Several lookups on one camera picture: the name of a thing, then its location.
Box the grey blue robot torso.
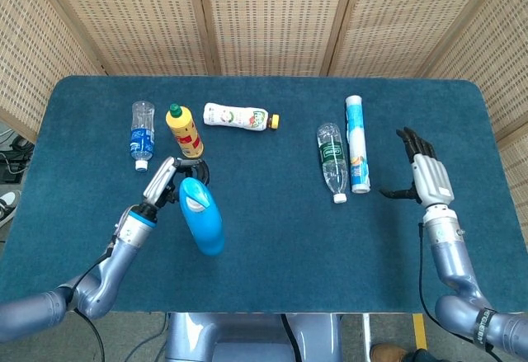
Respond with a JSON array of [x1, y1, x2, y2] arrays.
[[164, 312, 343, 362]]

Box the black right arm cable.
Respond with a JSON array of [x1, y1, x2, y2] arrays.
[[417, 222, 504, 362]]

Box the black floor cables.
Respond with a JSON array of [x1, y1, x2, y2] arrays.
[[0, 130, 35, 184]]

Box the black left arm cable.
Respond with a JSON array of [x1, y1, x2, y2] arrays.
[[68, 233, 116, 362]]

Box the clear water bottle green label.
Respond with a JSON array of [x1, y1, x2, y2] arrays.
[[316, 122, 349, 205]]

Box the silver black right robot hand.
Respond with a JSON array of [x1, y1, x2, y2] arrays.
[[378, 126, 455, 209]]

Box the white blue tube can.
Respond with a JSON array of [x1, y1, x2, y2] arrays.
[[345, 95, 371, 195]]

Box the yellow bottle green cap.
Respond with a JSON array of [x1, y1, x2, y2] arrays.
[[165, 103, 205, 159]]

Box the dark blue carpet table cover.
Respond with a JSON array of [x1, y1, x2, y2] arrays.
[[0, 75, 528, 314]]

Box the brown shoe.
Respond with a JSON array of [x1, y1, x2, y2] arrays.
[[370, 343, 409, 362]]

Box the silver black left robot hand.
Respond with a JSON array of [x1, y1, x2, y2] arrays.
[[142, 156, 210, 214]]

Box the clear water bottle blue label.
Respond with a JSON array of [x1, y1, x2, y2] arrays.
[[130, 100, 156, 172]]

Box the black white sneaker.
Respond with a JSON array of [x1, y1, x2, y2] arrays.
[[0, 190, 21, 226]]

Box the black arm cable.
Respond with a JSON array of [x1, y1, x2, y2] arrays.
[[68, 233, 116, 362], [417, 222, 504, 362]]

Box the white label drink bottle yellow cap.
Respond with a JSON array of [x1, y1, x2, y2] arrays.
[[203, 102, 281, 132]]

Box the black printed arm strap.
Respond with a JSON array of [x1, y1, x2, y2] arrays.
[[473, 308, 496, 349]]

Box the blue detergent jug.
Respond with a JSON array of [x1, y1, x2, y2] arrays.
[[178, 176, 226, 256]]

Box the woven wooden folding screen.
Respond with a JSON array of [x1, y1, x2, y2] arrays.
[[0, 0, 528, 252]]

